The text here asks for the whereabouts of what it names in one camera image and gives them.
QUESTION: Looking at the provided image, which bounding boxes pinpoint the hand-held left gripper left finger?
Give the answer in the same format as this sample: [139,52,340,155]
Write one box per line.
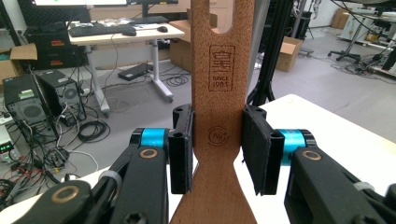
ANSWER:
[109,104,195,224]

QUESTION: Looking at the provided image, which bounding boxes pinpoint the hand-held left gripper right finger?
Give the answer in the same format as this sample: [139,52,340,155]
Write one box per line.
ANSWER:
[241,105,388,224]

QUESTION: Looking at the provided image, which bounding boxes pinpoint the wooden spatula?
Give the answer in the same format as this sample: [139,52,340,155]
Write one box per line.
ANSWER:
[168,0,259,224]

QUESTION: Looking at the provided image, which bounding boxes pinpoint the white grid paper mat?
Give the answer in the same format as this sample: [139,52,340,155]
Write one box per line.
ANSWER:
[0,93,396,224]

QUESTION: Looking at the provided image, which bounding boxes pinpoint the black tripod stand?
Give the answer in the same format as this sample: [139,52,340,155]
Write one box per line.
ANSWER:
[247,0,297,107]

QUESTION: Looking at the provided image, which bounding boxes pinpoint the flat black box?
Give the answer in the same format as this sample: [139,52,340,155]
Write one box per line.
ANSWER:
[117,63,154,82]

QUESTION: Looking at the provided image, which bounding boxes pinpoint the large open cardboard box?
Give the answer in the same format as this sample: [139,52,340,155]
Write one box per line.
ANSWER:
[275,35,304,74]

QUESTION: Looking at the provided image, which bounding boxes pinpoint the cardboard box under desk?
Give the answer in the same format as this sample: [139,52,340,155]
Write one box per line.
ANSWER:
[169,8,219,73]

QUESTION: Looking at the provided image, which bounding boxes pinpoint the black computer tower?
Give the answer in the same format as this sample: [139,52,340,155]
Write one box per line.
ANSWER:
[35,69,88,126]
[2,74,59,147]

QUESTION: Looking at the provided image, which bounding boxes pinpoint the white desk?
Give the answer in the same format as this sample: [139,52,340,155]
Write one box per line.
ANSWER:
[67,21,187,114]

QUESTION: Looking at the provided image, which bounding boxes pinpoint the black wheeled stand base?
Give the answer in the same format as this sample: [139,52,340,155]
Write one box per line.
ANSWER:
[327,17,368,63]

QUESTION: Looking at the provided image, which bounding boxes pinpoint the black keyboard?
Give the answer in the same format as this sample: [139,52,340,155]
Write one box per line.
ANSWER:
[67,22,138,38]

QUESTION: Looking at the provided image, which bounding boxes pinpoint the black case red labels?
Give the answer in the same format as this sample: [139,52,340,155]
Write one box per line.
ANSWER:
[23,26,88,71]

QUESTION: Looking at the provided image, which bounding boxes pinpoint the small power supply unit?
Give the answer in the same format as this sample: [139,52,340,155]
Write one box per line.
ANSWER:
[0,123,16,163]

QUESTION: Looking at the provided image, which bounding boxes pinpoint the cardboard box with flap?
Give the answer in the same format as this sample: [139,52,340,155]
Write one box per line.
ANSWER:
[0,42,39,91]

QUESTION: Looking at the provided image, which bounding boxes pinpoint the thin black cable coil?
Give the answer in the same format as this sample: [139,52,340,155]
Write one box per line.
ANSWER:
[165,75,191,88]

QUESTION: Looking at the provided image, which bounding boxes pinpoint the thick black cable coil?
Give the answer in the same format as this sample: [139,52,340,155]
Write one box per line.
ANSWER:
[77,119,112,145]

